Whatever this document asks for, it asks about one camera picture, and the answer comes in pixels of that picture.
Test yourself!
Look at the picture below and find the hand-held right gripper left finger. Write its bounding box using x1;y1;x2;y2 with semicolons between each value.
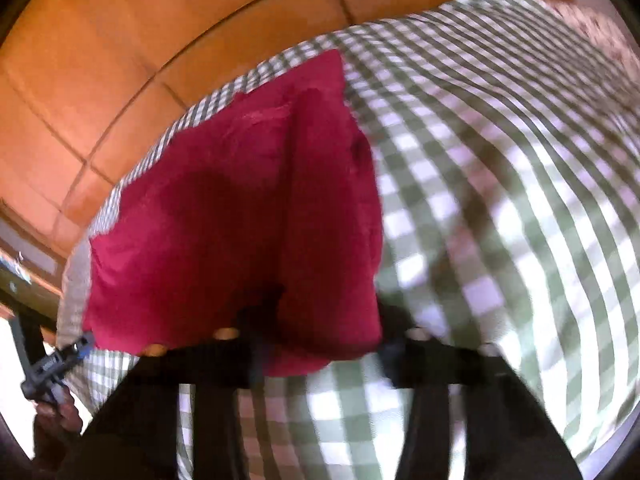
60;327;267;480

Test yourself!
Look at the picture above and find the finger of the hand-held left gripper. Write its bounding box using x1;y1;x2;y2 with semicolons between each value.
69;332;97;362

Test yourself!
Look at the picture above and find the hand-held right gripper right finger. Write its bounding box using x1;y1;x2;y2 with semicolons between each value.
385;327;585;480

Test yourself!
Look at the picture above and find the dark red garment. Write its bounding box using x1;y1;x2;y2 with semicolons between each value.
81;49;387;380

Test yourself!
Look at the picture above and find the person's left hand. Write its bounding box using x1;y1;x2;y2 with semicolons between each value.
31;394;85;463

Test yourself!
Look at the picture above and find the wooden bedside furniture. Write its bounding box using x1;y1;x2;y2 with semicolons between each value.
0;205;68;343

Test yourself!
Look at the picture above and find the green checkered bed sheet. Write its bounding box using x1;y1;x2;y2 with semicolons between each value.
54;0;640;480

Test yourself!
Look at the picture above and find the wooden panelled headboard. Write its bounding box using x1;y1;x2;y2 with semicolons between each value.
0;0;573;266

